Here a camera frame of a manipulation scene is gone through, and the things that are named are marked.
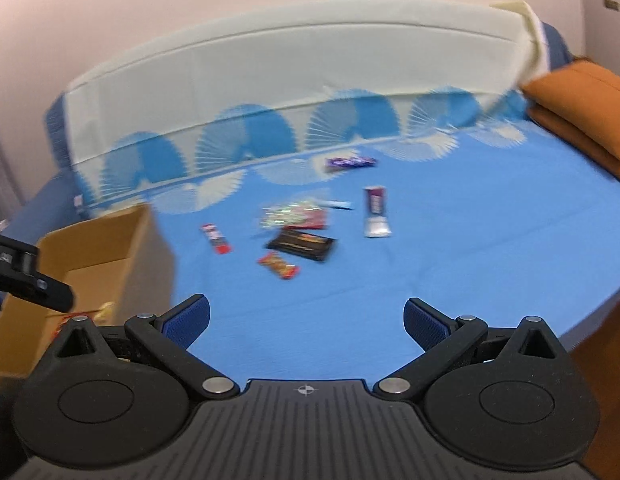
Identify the white tube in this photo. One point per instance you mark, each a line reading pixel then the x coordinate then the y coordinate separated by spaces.
pixel 376 210

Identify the orange cushion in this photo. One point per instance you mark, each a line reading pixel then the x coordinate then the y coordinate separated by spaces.
pixel 575 135
pixel 585 90

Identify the brown cardboard box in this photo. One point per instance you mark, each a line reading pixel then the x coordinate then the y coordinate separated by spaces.
pixel 99 240

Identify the blue snack stick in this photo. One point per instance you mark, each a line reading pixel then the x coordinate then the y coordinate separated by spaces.
pixel 340 204

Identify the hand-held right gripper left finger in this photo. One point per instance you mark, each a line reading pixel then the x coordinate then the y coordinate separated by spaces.
pixel 187 322

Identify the purple snack packet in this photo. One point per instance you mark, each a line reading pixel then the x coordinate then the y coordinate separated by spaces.
pixel 351 162

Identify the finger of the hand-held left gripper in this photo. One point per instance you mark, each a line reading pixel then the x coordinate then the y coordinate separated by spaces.
pixel 52 292

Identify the blue white fan-print blanket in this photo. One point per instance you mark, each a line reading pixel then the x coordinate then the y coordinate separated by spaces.
pixel 465 260

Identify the yellow snack packet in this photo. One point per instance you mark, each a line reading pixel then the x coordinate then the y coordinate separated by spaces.
pixel 105 310

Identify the clear shiny candy bag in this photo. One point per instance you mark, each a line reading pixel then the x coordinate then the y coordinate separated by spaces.
pixel 290 216

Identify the red orange snack bar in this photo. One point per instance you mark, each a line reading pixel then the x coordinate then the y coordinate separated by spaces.
pixel 279 265

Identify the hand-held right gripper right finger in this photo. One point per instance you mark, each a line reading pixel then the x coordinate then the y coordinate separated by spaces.
pixel 425 325

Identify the wall outlet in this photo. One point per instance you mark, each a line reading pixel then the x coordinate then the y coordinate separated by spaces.
pixel 611 4

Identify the black snack packet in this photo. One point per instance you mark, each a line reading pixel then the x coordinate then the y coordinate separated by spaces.
pixel 302 245

